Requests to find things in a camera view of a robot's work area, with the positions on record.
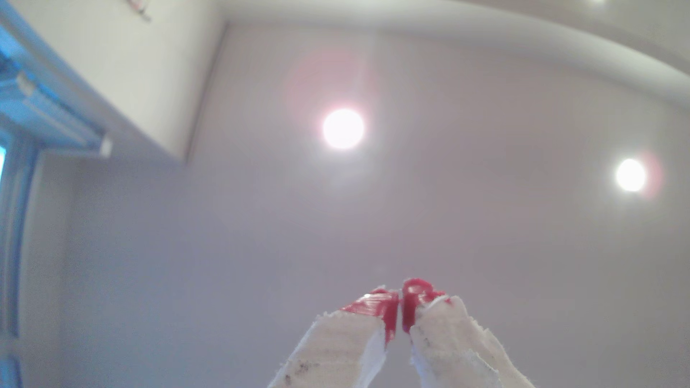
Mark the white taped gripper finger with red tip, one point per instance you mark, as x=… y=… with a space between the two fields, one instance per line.
x=453 y=345
x=339 y=345

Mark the round ceiling light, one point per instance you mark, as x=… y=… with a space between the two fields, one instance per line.
x=343 y=129
x=630 y=175

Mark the white window roller blind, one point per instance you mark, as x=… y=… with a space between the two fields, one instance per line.
x=48 y=116

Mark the window frame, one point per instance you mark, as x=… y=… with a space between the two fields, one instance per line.
x=13 y=226

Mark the small red wall item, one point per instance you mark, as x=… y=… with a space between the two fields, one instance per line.
x=139 y=7

